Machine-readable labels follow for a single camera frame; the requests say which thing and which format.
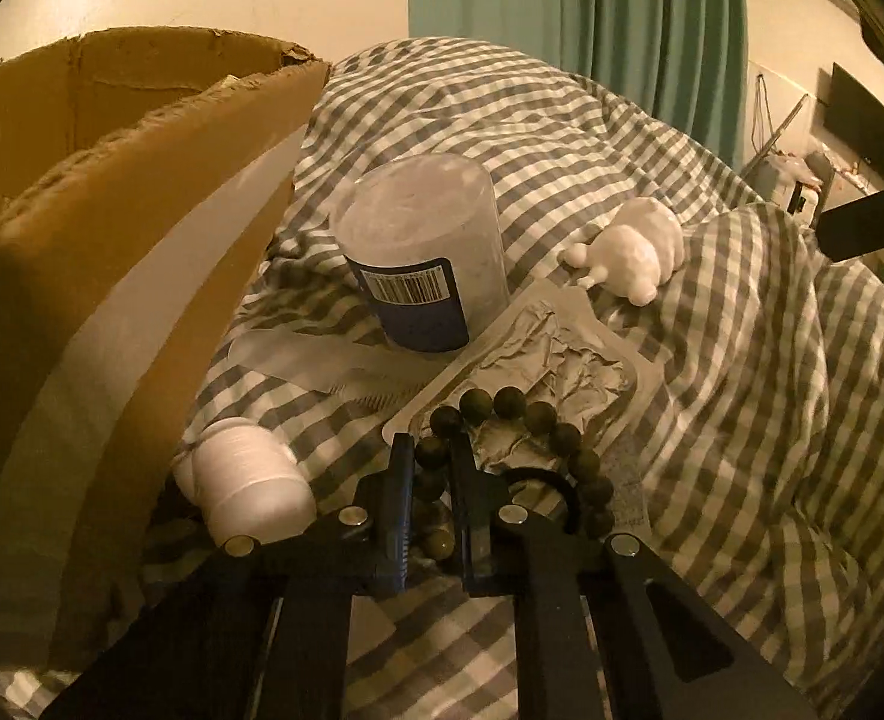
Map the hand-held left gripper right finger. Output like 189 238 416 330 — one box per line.
448 433 819 720

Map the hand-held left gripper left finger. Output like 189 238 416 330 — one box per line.
37 433 417 720

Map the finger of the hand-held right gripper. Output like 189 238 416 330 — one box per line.
817 174 884 265

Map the dark bead bracelet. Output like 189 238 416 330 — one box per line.
412 386 617 565

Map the brown cardboard box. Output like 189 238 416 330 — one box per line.
0 26 332 691

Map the black television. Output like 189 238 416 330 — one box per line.
820 62 884 185

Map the white plastic bottle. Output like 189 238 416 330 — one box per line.
172 418 318 550

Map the clear flat plastic package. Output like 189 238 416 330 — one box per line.
382 277 665 535

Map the clear plastic bag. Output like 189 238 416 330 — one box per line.
226 322 443 410

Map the grey white checked blanket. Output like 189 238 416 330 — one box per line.
134 36 884 720

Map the white animal figurine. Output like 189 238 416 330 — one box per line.
558 197 687 308

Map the clear cup with blue label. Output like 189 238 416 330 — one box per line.
328 152 509 355

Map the green curtain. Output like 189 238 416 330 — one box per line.
407 0 749 175

